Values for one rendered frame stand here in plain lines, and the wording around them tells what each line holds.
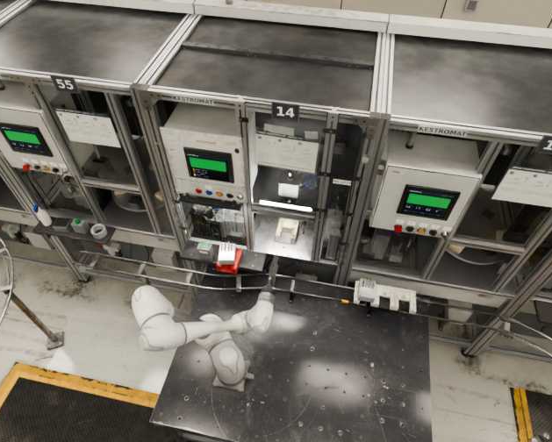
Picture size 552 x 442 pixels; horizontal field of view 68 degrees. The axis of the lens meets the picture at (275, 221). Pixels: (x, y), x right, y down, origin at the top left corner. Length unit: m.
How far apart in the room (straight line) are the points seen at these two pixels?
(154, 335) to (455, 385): 2.36
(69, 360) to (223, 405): 1.53
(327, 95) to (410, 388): 1.68
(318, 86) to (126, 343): 2.46
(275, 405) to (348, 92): 1.69
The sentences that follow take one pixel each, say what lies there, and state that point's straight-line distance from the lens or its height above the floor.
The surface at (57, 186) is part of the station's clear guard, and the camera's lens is 2.94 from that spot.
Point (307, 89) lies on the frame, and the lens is 1.99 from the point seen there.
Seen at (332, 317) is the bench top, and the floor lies 0.68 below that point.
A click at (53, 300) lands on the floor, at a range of 3.97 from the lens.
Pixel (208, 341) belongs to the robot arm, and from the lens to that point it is 2.35.
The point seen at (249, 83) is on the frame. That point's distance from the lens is 2.03.
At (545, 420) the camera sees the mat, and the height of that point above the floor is 0.01.
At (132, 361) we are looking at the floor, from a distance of 3.46.
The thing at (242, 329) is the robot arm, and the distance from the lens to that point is 2.23.
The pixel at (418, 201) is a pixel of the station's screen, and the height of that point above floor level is 1.61.
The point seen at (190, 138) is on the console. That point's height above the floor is 1.79.
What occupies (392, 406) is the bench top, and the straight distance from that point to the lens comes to 2.56.
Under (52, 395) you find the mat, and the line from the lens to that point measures 3.56.
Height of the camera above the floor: 3.07
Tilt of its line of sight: 50 degrees down
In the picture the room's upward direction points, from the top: straight up
